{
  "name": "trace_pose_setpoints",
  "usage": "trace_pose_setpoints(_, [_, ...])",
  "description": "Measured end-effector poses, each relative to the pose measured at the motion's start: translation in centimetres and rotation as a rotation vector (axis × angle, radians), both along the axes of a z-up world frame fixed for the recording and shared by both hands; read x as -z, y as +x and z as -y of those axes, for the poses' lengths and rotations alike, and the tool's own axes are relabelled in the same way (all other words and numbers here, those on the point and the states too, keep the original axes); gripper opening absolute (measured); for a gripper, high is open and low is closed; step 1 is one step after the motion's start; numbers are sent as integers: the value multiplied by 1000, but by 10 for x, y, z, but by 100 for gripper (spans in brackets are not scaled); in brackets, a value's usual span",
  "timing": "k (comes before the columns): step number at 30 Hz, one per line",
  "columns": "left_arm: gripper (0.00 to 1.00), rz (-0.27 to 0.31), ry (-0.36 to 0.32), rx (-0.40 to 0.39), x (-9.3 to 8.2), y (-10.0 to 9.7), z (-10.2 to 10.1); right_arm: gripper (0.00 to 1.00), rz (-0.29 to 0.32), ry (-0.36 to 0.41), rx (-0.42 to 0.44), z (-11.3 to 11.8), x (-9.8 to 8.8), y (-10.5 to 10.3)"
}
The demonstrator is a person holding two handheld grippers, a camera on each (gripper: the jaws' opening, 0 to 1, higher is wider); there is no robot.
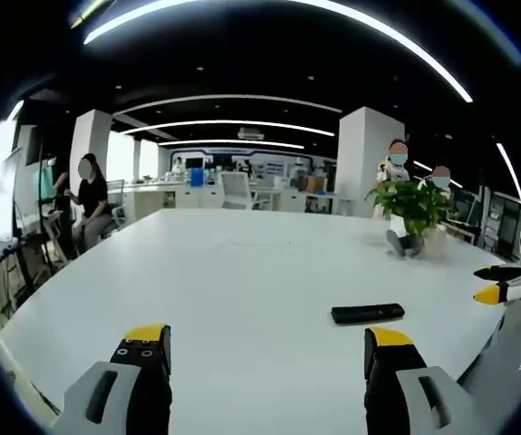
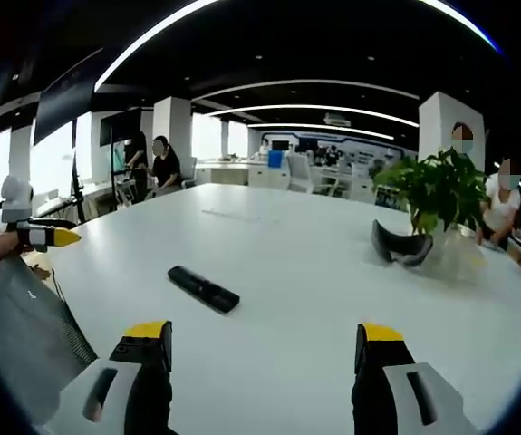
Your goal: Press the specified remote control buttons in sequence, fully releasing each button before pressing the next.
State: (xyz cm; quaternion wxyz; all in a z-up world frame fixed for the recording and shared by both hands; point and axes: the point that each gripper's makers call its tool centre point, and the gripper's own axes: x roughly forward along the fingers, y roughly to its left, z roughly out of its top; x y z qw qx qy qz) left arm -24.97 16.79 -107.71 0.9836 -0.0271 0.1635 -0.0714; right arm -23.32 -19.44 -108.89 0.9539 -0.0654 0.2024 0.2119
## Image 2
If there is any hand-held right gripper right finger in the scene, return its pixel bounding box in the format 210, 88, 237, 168
352, 322, 479, 435

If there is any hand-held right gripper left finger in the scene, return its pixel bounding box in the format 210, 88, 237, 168
33, 319, 174, 435

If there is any black remote control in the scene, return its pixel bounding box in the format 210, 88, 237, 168
167, 265, 242, 314

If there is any black tripod stand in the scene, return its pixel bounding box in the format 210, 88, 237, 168
70, 112, 88, 224

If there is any grey mesh office chair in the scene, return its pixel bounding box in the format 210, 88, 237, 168
0, 256, 100, 428

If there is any large dark hanging screen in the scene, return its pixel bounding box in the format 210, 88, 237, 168
32, 73, 97, 147

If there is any small dark monitor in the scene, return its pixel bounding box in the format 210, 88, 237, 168
99, 107, 144, 148

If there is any black curved headset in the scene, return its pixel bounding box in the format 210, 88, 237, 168
371, 218, 435, 267

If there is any clear plant pot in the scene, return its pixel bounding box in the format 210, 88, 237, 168
426, 224, 488, 283

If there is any long curved ceiling light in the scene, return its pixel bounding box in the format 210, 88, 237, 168
93, 0, 227, 93

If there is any green potted plant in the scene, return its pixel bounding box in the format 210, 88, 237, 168
371, 146, 493, 237

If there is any white office chair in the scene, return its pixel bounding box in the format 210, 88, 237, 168
285, 153, 316, 195

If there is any ceiling light strip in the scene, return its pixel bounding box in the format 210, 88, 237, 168
204, 103, 420, 129

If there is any ceiling air conditioner unit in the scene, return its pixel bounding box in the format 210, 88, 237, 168
323, 111, 352, 128

